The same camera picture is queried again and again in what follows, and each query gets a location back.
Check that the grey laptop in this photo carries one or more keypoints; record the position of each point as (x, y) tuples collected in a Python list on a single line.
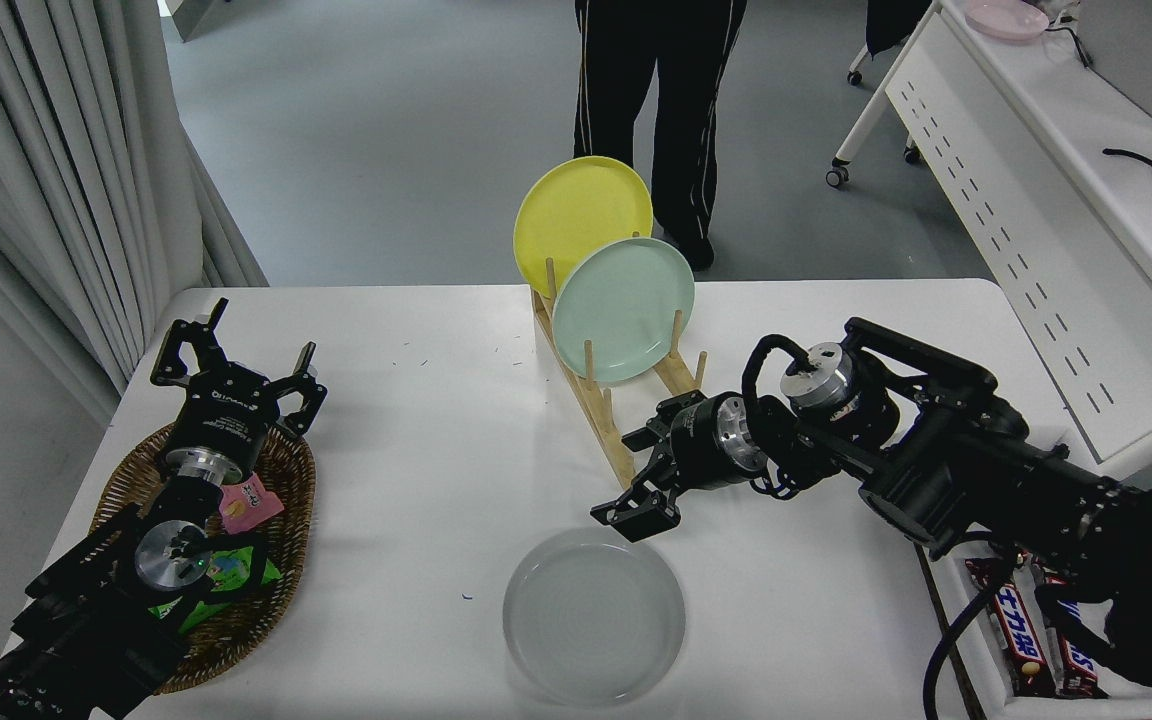
[(1146, 50)]

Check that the Snickers bar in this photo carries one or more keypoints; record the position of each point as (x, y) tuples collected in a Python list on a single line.
[(1076, 665)]

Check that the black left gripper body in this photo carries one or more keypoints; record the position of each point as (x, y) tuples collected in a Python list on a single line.
[(221, 415)]

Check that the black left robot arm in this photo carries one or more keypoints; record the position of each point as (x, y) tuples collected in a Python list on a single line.
[(86, 630)]

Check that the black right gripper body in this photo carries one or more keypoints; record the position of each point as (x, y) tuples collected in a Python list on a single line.
[(698, 445)]

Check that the pink snack packet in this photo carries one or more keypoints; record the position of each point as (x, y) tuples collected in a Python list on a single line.
[(246, 505)]

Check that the wooden plate rack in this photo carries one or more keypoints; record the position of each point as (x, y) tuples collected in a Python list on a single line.
[(601, 420)]

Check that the white curtain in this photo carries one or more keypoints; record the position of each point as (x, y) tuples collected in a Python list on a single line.
[(36, 150)]

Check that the pink plate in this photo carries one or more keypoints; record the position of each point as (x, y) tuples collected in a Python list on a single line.
[(1006, 18)]

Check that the pale green plate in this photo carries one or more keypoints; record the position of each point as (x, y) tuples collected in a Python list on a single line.
[(621, 310)]

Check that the yellow plate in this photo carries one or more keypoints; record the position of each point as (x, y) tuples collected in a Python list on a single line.
[(576, 215)]

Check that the brown wicker basket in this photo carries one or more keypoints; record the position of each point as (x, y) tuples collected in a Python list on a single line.
[(291, 500)]

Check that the Snickers bar Chinese print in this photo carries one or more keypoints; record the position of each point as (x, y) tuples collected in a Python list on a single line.
[(1021, 635)]

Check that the person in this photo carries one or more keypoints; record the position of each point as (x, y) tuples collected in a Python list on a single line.
[(636, 100)]

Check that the green snack packet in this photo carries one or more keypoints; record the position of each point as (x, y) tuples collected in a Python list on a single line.
[(231, 575)]

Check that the white desk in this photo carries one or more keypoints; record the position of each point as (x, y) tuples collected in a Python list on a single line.
[(1036, 120)]

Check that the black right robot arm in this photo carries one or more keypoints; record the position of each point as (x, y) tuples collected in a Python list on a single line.
[(986, 470)]

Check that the grey plate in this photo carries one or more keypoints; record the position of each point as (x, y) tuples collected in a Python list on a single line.
[(591, 620)]

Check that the white tray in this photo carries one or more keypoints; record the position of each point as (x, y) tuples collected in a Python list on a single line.
[(1056, 708)]

